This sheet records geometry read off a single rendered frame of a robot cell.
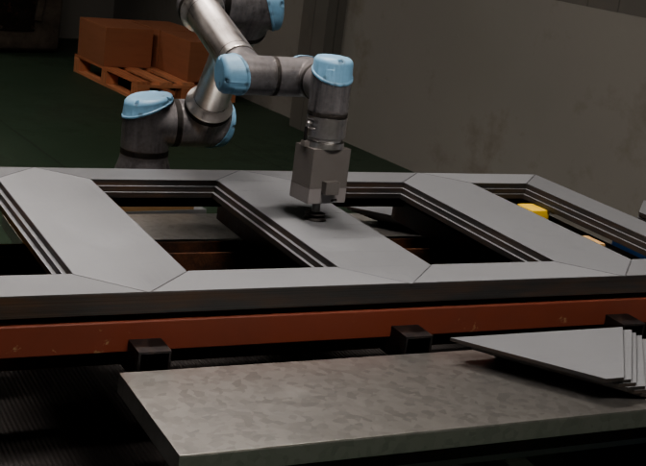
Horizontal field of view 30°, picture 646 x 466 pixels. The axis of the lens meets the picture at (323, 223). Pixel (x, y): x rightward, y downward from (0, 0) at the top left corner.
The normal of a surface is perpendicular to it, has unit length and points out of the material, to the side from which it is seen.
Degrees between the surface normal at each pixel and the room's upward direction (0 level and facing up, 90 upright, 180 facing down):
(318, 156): 90
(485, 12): 90
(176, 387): 0
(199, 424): 0
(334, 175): 90
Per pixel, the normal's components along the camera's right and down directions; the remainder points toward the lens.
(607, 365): 0.12, -0.96
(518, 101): -0.85, 0.04
